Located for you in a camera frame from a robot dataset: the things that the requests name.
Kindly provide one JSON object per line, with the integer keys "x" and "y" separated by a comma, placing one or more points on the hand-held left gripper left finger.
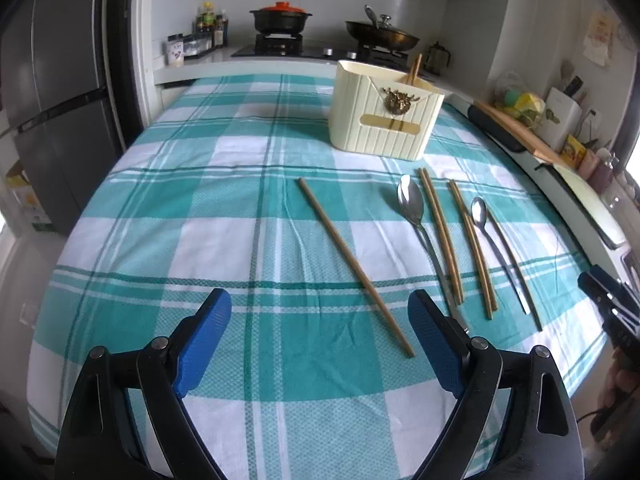
{"x": 205, "y": 340}

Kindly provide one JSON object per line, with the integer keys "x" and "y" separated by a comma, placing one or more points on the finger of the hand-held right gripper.
{"x": 607, "y": 280}
{"x": 597, "y": 292}

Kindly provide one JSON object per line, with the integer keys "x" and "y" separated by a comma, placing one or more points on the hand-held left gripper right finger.
{"x": 435, "y": 340}

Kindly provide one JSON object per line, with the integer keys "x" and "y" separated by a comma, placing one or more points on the dark wooden chopstick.
{"x": 536, "y": 321}

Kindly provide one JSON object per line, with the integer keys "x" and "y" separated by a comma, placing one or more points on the small metal spoon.
{"x": 480, "y": 212}

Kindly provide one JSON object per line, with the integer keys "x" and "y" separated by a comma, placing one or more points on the large metal spoon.
{"x": 411, "y": 200}

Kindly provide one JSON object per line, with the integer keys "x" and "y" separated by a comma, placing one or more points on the cream ribbed utensil holder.
{"x": 370, "y": 105}

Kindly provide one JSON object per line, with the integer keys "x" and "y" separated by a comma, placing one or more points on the person's right hand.
{"x": 625, "y": 385}

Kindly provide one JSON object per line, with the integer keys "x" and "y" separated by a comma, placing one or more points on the pink cup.
{"x": 599, "y": 172}

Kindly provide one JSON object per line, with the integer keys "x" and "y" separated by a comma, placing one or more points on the teal plaid tablecloth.
{"x": 225, "y": 210}

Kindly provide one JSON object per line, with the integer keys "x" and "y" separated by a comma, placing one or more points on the yellow snack packet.
{"x": 572, "y": 152}

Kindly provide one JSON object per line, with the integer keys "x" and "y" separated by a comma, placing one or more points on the white knife block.
{"x": 562, "y": 115}

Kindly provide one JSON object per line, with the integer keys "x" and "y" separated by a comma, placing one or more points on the wooden cutting board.
{"x": 520, "y": 132}

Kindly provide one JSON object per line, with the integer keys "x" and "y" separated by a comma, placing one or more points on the black tray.
{"x": 492, "y": 127}

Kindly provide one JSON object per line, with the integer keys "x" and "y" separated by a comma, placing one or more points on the plastic bag of produce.
{"x": 520, "y": 102}

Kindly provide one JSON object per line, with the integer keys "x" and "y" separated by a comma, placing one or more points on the cardboard box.
{"x": 27, "y": 200}

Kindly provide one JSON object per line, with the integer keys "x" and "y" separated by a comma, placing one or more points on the glass french press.
{"x": 439, "y": 59}

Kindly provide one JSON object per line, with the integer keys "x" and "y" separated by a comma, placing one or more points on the white spice jar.
{"x": 175, "y": 52}

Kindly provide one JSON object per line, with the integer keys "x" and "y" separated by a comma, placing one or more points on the grey refrigerator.
{"x": 55, "y": 85}

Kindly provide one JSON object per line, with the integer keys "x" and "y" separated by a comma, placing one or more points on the black gas stove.
{"x": 300, "y": 51}

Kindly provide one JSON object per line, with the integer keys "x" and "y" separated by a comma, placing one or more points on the black wok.
{"x": 382, "y": 37}

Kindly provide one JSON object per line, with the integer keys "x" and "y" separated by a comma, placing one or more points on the dark sauce bottle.
{"x": 218, "y": 32}
{"x": 226, "y": 22}

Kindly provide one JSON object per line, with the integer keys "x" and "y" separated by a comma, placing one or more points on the yellow-capped oil bottle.
{"x": 206, "y": 22}

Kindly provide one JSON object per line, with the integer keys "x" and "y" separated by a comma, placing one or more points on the glass wok lid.
{"x": 385, "y": 22}

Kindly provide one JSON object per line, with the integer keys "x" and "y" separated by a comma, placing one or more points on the black clay pot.
{"x": 280, "y": 22}

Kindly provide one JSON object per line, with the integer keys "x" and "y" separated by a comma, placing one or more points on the red pot lid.
{"x": 282, "y": 7}

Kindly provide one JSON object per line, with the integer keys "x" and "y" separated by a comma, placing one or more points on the wall paper note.
{"x": 598, "y": 35}

